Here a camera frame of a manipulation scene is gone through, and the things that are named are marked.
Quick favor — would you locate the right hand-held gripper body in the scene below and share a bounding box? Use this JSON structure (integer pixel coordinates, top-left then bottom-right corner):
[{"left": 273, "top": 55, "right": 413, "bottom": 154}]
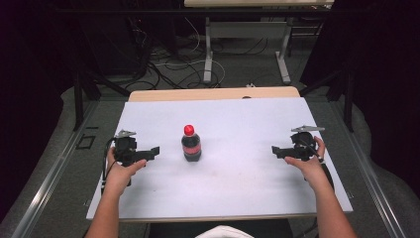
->
[{"left": 289, "top": 125, "right": 326, "bottom": 163}]

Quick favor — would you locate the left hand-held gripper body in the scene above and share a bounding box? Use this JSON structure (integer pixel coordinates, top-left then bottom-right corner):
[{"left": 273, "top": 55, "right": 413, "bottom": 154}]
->
[{"left": 113, "top": 129, "right": 147, "bottom": 168}]

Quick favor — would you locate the cola bottle with red label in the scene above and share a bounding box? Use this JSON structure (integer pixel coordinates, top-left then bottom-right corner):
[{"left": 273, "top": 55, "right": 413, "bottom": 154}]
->
[{"left": 180, "top": 124, "right": 202, "bottom": 163}]

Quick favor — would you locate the person's right hand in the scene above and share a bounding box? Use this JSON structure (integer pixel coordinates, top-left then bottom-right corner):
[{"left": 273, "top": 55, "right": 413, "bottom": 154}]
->
[{"left": 283, "top": 135, "right": 327, "bottom": 190}]

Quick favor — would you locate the person's left hand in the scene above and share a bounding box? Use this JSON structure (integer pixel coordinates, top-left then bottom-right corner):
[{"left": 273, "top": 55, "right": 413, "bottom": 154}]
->
[{"left": 104, "top": 147, "right": 148, "bottom": 196}]

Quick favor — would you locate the white table board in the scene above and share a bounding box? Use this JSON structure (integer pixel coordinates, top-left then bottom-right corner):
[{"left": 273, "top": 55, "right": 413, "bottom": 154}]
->
[{"left": 86, "top": 96, "right": 354, "bottom": 222}]

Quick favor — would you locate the black metal stand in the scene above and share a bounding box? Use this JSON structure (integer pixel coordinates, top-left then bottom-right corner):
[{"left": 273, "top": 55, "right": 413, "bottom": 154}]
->
[
  {"left": 298, "top": 63, "right": 357, "bottom": 134},
  {"left": 72, "top": 63, "right": 132, "bottom": 132}
]

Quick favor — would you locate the wooden table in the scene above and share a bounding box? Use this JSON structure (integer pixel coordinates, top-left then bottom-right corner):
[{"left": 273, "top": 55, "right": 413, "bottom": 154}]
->
[{"left": 90, "top": 85, "right": 346, "bottom": 224}]

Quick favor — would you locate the person's dark lap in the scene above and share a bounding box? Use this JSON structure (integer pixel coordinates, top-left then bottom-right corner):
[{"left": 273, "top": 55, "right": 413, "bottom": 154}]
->
[{"left": 148, "top": 218, "right": 294, "bottom": 238}]

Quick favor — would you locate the person's white shirt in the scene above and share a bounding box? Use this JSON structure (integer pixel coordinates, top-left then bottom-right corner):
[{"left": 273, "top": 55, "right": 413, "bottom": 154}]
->
[{"left": 194, "top": 224, "right": 256, "bottom": 238}]

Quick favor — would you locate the dark curtain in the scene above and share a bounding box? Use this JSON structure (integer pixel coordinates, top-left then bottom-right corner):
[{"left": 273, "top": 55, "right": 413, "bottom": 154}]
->
[
  {"left": 0, "top": 0, "right": 87, "bottom": 222},
  {"left": 298, "top": 0, "right": 420, "bottom": 199}
]

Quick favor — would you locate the white desk with metal legs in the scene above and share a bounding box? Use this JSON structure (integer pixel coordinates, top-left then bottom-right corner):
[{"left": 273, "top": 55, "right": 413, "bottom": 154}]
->
[{"left": 183, "top": 0, "right": 335, "bottom": 85}]

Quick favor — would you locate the black horizontal bar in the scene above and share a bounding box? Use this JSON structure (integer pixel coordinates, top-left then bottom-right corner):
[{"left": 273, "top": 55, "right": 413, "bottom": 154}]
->
[{"left": 54, "top": 7, "right": 333, "bottom": 16}]

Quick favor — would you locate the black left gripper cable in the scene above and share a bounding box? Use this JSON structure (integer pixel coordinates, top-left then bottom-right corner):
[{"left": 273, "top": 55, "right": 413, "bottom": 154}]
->
[{"left": 100, "top": 137, "right": 133, "bottom": 196}]

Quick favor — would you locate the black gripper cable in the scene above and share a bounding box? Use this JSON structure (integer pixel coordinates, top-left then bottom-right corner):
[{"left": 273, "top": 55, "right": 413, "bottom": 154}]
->
[
  {"left": 296, "top": 137, "right": 336, "bottom": 192},
  {"left": 100, "top": 137, "right": 133, "bottom": 196}
]

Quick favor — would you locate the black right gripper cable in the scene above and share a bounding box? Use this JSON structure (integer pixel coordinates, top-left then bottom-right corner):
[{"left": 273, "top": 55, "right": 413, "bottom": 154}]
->
[{"left": 296, "top": 137, "right": 336, "bottom": 192}]

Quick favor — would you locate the metal floor rail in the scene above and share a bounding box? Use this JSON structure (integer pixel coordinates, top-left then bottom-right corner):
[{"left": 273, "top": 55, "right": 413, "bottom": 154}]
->
[
  {"left": 11, "top": 100, "right": 101, "bottom": 238},
  {"left": 330, "top": 98, "right": 408, "bottom": 238}
]

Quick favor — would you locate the tangle of black floor cables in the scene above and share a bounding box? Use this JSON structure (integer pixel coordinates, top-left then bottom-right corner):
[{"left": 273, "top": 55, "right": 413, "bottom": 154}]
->
[{"left": 128, "top": 16, "right": 268, "bottom": 91}]

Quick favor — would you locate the white floor cable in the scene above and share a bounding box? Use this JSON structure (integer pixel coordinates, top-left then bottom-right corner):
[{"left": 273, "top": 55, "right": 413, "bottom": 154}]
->
[{"left": 155, "top": 16, "right": 227, "bottom": 89}]

